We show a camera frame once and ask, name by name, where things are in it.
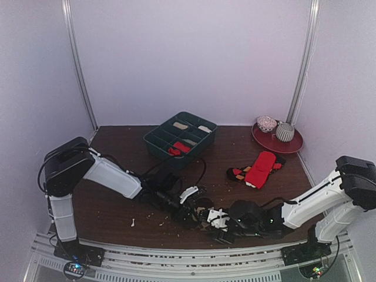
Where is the right aluminium post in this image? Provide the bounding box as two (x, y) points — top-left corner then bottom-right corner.
(286, 0), (321, 126)

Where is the black red argyle sock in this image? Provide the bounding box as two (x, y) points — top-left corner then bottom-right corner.
(226, 155), (286, 182)

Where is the red cloth in tray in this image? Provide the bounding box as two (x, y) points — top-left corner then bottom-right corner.
(173, 142), (191, 153)

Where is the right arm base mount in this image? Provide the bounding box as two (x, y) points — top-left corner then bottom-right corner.
(281, 241), (331, 280)

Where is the white patterned bowl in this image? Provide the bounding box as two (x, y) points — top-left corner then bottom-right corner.
(257, 116), (277, 133)

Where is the striped ceramic cup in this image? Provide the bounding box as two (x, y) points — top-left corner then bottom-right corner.
(276, 122), (294, 142)

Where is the cream cloth in tray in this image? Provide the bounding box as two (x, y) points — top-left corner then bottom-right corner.
(184, 139), (197, 146)

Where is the white cloth in tray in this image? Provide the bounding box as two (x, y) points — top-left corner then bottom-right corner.
(198, 125), (212, 133)

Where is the beige cloth in tray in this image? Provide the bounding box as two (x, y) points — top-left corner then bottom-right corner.
(173, 122), (189, 130)

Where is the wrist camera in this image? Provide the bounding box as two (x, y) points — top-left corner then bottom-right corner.
(229, 200), (264, 230)
(154, 172), (183, 195)

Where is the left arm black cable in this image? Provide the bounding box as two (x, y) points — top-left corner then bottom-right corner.
(142, 157), (207, 189)

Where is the aluminium front rail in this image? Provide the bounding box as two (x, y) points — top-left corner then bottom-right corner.
(21, 232), (365, 281)

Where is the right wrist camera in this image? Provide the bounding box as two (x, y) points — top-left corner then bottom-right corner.
(229, 200), (264, 230)

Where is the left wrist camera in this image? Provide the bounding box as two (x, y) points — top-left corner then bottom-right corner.
(154, 172), (183, 195)

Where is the brown argyle sock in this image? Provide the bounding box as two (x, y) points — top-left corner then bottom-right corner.
(184, 197), (214, 231)

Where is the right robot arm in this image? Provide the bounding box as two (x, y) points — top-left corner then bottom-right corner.
(199, 156), (375, 260)

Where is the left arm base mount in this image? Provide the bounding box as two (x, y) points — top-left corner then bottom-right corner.
(53, 239), (105, 281)

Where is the aluminium post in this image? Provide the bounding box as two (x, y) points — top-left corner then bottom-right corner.
(286, 0), (321, 126)
(61, 0), (99, 132)

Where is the left aluminium post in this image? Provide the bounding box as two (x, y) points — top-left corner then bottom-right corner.
(61, 0), (99, 132)

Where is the red snowflake sock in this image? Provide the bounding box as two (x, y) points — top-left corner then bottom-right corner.
(167, 147), (182, 157)

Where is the green compartment tray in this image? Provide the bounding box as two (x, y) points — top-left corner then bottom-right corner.
(143, 112), (217, 170)

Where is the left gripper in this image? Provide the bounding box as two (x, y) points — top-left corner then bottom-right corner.
(155, 189), (200, 226)

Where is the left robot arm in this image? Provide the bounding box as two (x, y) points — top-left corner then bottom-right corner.
(37, 137), (206, 261)

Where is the red round plate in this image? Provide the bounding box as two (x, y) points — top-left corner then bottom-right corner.
(251, 123), (304, 154)

